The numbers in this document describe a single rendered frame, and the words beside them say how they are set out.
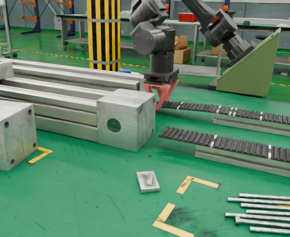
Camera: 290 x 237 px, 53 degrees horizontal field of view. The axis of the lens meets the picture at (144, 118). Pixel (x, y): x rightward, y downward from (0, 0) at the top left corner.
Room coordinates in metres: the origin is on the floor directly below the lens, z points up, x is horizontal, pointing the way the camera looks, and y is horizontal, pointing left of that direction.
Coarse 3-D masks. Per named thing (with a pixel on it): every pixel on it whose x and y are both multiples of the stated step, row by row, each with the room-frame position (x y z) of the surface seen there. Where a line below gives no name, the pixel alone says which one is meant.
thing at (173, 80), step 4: (172, 76) 0.72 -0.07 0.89; (176, 76) 0.75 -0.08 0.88; (168, 80) 0.71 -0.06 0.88; (172, 80) 0.72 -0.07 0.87; (176, 80) 0.76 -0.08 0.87; (172, 84) 0.76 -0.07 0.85; (176, 84) 0.77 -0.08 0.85; (172, 88) 0.76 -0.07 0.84; (160, 92) 0.77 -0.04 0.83; (168, 92) 0.76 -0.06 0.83; (160, 96) 0.77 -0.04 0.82; (168, 96) 0.76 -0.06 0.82
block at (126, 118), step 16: (112, 96) 0.57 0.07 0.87; (128, 96) 0.57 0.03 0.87; (144, 96) 0.58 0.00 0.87; (112, 112) 0.53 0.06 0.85; (128, 112) 0.52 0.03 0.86; (144, 112) 0.54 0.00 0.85; (112, 128) 0.53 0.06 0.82; (128, 128) 0.52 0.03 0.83; (144, 128) 0.54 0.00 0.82; (112, 144) 0.53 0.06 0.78; (128, 144) 0.52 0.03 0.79
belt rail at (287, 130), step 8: (216, 120) 0.67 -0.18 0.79; (224, 120) 0.67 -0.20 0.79; (232, 120) 0.66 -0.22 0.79; (240, 120) 0.65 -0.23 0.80; (248, 120) 0.64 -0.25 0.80; (256, 120) 0.63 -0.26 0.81; (248, 128) 0.64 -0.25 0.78; (256, 128) 0.63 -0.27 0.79; (264, 128) 0.63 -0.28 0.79; (272, 128) 0.63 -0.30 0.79; (280, 128) 0.62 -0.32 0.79; (288, 128) 0.61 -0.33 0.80
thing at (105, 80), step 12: (12, 60) 0.98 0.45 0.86; (24, 72) 0.86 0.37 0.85; (36, 72) 0.84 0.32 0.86; (48, 72) 0.82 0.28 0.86; (60, 72) 0.82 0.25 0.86; (72, 72) 0.88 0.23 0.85; (84, 72) 0.86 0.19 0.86; (96, 72) 0.85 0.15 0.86; (108, 72) 0.84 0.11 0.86; (120, 72) 0.84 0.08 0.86; (72, 84) 0.79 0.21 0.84; (84, 84) 0.78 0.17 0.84; (96, 84) 0.78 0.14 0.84; (108, 84) 0.75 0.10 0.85; (120, 84) 0.74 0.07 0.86; (132, 84) 0.72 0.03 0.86
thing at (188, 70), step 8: (184, 16) 3.74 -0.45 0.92; (192, 16) 3.70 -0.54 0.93; (176, 24) 3.62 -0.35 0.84; (184, 24) 3.60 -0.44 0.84; (192, 24) 3.57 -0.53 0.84; (200, 24) 3.55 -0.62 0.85; (176, 64) 4.12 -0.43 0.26; (184, 64) 4.13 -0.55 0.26; (184, 72) 3.61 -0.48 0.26; (192, 72) 3.62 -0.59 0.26; (200, 72) 3.63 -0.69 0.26; (208, 72) 3.65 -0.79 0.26; (216, 72) 3.50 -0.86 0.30
